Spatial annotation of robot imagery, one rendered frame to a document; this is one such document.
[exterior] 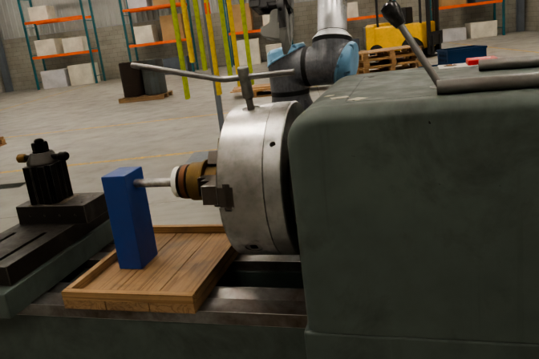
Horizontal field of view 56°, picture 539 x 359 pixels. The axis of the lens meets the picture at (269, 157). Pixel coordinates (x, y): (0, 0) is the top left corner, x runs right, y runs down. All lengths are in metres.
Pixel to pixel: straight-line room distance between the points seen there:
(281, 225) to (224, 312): 0.22
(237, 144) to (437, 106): 0.37
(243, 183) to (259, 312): 0.25
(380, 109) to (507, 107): 0.17
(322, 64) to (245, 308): 0.73
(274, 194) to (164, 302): 0.32
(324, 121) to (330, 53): 0.68
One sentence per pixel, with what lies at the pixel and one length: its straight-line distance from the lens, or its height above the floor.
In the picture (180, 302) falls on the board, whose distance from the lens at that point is 1.05.
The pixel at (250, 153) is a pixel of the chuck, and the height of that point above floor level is 1.17.
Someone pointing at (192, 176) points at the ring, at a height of 1.10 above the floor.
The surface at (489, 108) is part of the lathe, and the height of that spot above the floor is 1.24.
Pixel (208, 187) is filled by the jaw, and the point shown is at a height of 1.11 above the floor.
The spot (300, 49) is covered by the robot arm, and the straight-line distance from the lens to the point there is 1.51.
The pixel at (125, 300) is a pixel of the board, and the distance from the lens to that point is 1.11.
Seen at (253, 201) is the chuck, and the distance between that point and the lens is 0.92.
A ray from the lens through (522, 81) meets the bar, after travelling 0.82.
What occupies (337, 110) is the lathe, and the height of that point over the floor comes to 1.25.
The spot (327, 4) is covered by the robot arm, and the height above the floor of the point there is 1.43.
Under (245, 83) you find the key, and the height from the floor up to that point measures 1.29.
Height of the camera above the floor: 1.38
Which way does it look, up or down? 14 degrees down
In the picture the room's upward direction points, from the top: 7 degrees counter-clockwise
